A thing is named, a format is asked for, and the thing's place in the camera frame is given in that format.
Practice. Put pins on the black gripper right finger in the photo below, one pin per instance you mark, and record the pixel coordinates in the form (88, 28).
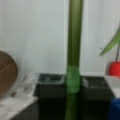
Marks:
(96, 96)

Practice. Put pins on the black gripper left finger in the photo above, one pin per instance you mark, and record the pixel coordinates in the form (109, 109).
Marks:
(50, 91)

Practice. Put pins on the red tulip long stem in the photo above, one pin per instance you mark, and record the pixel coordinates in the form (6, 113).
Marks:
(73, 77)

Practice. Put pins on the brown cylindrical vase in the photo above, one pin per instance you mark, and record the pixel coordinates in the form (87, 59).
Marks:
(8, 73)

